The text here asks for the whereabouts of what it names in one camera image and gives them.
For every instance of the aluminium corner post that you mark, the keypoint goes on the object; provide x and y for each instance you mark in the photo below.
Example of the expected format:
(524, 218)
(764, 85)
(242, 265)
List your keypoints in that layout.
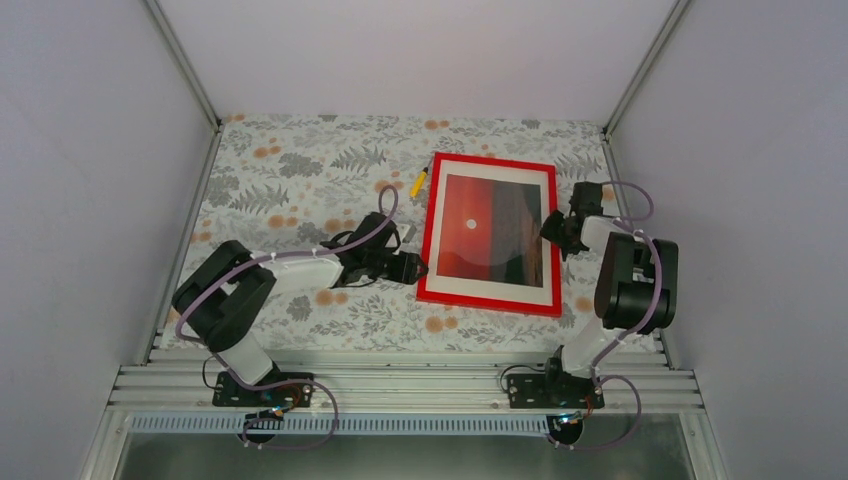
(657, 46)
(184, 65)

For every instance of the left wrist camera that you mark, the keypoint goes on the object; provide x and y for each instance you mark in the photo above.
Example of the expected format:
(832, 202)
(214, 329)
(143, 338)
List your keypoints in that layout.
(405, 233)

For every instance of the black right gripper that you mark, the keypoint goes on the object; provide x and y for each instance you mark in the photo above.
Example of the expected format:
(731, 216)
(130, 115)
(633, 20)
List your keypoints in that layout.
(547, 230)

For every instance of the aluminium extrusion rail base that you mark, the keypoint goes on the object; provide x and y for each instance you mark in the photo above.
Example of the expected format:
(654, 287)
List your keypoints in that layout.
(394, 382)

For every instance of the right aluminium corner post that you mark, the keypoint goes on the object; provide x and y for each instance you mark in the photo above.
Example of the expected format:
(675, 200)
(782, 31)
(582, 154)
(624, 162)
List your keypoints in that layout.
(657, 46)

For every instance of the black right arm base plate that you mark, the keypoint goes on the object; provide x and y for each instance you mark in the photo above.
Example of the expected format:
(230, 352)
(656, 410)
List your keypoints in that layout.
(536, 391)

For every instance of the yellow handled screwdriver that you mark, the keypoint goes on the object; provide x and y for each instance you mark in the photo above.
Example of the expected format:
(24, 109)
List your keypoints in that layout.
(419, 182)

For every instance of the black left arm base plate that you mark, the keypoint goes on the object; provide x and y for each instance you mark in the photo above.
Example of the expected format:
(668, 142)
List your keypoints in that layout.
(229, 393)

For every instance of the red wooden picture frame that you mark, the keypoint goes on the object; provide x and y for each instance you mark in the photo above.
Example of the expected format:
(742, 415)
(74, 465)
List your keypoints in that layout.
(482, 241)

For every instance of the left aluminium corner post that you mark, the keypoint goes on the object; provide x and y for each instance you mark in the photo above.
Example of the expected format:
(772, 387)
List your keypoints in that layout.
(184, 65)

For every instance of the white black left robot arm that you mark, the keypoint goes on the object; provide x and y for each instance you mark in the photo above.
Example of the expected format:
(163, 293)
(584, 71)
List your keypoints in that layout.
(221, 300)

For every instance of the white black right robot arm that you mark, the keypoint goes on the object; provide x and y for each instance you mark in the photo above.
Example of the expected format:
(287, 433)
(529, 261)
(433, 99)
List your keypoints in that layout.
(636, 288)

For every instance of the grey slotted cable duct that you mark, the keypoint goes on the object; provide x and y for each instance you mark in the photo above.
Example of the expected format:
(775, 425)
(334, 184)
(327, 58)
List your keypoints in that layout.
(344, 424)

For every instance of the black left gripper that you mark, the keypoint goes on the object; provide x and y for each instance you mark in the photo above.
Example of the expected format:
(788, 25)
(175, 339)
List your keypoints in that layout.
(405, 272)

